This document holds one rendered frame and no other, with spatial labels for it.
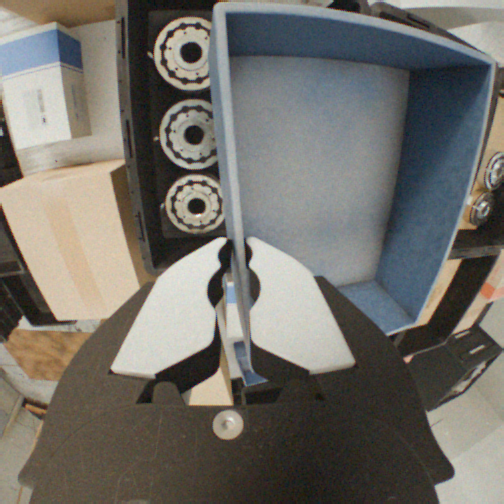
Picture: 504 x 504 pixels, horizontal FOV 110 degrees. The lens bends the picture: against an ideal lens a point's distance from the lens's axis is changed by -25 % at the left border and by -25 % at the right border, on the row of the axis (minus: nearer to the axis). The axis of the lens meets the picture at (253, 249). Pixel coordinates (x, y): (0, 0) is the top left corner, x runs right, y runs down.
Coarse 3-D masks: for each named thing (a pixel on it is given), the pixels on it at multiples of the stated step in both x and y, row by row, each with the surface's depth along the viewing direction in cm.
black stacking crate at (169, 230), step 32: (160, 0) 22; (192, 0) 23; (224, 0) 23; (160, 32) 27; (160, 96) 31; (192, 96) 32; (192, 128) 35; (160, 160) 36; (160, 192) 39; (160, 224) 41; (224, 224) 44; (160, 256) 37
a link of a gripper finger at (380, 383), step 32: (320, 288) 8; (352, 320) 7; (352, 352) 6; (384, 352) 6; (320, 384) 5; (352, 384) 5; (384, 384) 5; (416, 384) 5; (384, 416) 4; (416, 416) 4; (416, 448) 4; (448, 480) 3
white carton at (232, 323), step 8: (224, 280) 64; (232, 280) 56; (224, 288) 65; (232, 288) 56; (224, 296) 66; (232, 296) 58; (224, 304) 68; (232, 304) 59; (224, 312) 69; (232, 312) 60; (224, 320) 71; (232, 320) 62; (232, 328) 64; (240, 328) 64; (232, 336) 65; (240, 336) 66
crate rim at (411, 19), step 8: (376, 8) 21; (384, 8) 21; (392, 8) 21; (400, 8) 21; (376, 16) 22; (392, 16) 22; (400, 16) 22; (408, 16) 22; (416, 16) 22; (416, 24) 22; (424, 24) 23; (432, 24) 22; (432, 32) 23; (440, 32) 23; (448, 32) 23; (456, 40) 24; (472, 48) 24; (496, 64) 26; (496, 72) 27; (496, 80) 27; (488, 120) 31
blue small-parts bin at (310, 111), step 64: (256, 64) 12; (320, 64) 13; (384, 64) 13; (448, 64) 10; (256, 128) 14; (320, 128) 15; (384, 128) 16; (448, 128) 12; (256, 192) 16; (320, 192) 17; (384, 192) 18; (448, 192) 13; (320, 256) 20; (384, 256) 21; (384, 320) 19
